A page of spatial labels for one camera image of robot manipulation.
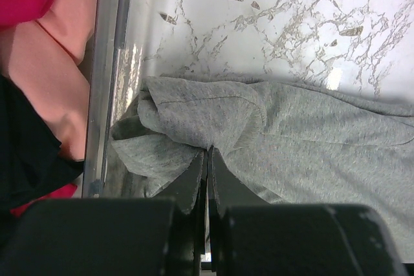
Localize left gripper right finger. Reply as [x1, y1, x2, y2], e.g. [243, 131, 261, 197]
[207, 147, 269, 275]

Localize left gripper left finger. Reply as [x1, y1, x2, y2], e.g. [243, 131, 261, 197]
[157, 151, 207, 275]

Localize grey t shirt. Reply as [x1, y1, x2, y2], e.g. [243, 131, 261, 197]
[109, 75, 413, 262]

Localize clear plastic bin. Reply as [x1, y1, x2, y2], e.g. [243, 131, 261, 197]
[82, 0, 133, 198]

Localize black t shirt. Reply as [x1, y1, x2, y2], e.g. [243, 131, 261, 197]
[1, 77, 83, 211]

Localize peach t shirt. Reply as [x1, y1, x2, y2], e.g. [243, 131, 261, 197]
[1, 0, 97, 161]

